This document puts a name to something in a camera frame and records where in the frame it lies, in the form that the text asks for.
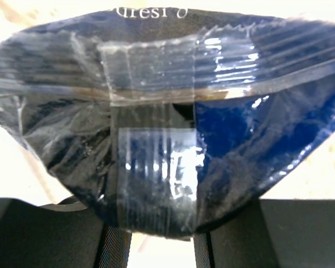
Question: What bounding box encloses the spaghetti bag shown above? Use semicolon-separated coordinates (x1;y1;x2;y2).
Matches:
0;8;335;238

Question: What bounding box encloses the cream two-tier shelf cart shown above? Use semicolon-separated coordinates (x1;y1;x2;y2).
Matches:
0;1;335;267

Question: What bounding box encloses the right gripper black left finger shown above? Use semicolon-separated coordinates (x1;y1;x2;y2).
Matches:
0;199;131;267

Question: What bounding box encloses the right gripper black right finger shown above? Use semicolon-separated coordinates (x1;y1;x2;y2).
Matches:
194;200;335;267

